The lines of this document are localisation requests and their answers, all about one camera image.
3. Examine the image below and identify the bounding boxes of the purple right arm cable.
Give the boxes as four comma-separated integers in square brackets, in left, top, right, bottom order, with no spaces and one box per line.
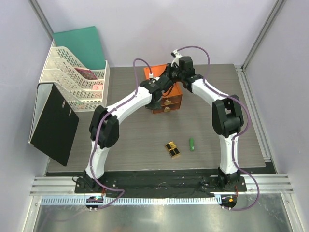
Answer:
[172,45,260,211]

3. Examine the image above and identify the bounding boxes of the clear drawer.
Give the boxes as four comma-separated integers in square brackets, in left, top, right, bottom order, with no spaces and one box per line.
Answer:
[152,102,181,114]
[160,95,182,106]

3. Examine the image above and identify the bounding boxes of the white slotted cable duct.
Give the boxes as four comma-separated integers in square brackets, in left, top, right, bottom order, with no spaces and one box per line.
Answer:
[41,195,222,206]

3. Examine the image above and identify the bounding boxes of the gold black lipstick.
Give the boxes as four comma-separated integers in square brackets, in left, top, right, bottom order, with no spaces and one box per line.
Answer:
[169,148,180,158]
[165,142,176,151]

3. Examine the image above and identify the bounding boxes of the pink sticky notes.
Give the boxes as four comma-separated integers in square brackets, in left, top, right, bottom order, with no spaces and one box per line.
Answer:
[92,85,104,91]

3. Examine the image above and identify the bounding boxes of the green lipstick tube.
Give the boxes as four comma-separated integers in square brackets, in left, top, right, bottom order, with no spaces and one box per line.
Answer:
[189,138,195,151]

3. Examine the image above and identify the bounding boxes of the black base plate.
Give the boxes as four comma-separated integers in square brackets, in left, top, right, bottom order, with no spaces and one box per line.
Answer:
[74,169,247,198]

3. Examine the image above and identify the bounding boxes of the orange drawer cabinet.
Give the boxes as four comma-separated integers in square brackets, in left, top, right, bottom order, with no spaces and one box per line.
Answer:
[143,63,183,115]

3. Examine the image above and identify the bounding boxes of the pink magazine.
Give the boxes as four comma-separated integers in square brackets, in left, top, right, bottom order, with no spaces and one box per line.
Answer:
[75,67,98,80]

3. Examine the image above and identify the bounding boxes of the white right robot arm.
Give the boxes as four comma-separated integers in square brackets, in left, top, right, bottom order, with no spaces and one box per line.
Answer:
[168,54,244,191]

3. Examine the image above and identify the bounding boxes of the black binder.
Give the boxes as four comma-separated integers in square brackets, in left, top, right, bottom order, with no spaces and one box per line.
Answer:
[28,83,79,166]

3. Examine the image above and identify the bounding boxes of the teal folder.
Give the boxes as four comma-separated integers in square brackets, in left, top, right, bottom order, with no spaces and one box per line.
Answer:
[53,26,106,70]

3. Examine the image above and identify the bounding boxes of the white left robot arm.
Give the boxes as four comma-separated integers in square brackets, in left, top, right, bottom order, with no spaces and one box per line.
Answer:
[84,75,173,193]

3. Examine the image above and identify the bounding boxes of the white mesh file organizer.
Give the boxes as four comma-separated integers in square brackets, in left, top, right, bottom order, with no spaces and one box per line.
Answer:
[39,44,110,112]

